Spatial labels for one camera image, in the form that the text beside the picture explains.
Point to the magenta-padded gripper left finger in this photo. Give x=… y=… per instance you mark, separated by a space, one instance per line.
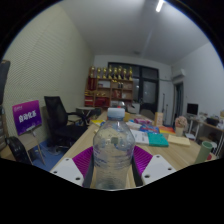
x=68 y=168

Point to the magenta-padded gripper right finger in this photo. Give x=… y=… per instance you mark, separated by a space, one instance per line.
x=156 y=166

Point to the clear plastic water bottle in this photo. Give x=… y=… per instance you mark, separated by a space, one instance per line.
x=113 y=150

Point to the teal book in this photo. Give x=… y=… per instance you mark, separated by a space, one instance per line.
x=157 y=140

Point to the white book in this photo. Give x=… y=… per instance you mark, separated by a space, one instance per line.
x=140 y=137

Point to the beige notebook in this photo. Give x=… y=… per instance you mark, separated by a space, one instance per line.
x=179 y=140

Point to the blue book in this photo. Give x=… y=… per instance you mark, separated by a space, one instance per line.
x=149 y=129

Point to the orange and yellow book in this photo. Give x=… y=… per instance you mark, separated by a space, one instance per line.
x=166 y=129

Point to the pink box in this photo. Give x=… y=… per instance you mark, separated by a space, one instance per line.
x=142 y=121

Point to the orange standing card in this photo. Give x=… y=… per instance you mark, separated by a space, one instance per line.
x=158 y=119

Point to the pink flowers in white pot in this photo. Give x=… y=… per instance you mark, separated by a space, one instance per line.
x=181 y=124

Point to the grey office chair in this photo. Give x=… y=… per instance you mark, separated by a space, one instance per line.
x=147 y=114

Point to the flat round red coaster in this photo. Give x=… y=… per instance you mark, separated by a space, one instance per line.
x=209 y=157

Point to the black office chair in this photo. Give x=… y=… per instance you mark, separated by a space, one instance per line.
x=58 y=115

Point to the purple sign on stand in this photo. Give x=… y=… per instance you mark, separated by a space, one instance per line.
x=26 y=116

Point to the black computer monitor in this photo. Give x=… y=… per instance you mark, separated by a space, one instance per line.
x=192 y=108

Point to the long white-legged desk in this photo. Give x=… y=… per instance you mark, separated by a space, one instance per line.
x=213 y=128

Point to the black-framed glass door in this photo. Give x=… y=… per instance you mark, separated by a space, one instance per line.
x=148 y=88

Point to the wooden shelf unit with trophies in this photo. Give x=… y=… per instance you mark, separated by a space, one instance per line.
x=106 y=91

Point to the long ceiling light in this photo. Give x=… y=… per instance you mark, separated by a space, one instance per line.
x=159 y=5

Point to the white wall air conditioner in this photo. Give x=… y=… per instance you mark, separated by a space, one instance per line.
x=178 y=74

